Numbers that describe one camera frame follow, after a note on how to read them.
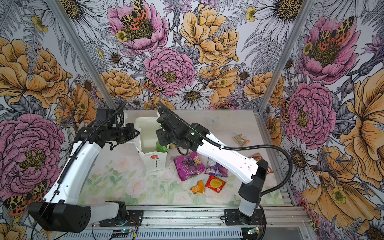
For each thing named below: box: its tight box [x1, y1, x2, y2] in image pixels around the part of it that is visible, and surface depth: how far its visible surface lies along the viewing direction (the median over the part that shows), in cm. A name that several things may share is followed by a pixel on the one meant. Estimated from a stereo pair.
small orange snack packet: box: [190, 180, 205, 194], surface depth 84 cm
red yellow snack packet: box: [205, 175, 226, 194], surface depth 85 cm
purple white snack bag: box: [204, 157, 228, 178], surface depth 90 cm
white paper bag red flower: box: [133, 116, 168, 171], surface depth 79 cm
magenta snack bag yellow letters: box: [173, 152, 206, 181], surface depth 87 cm
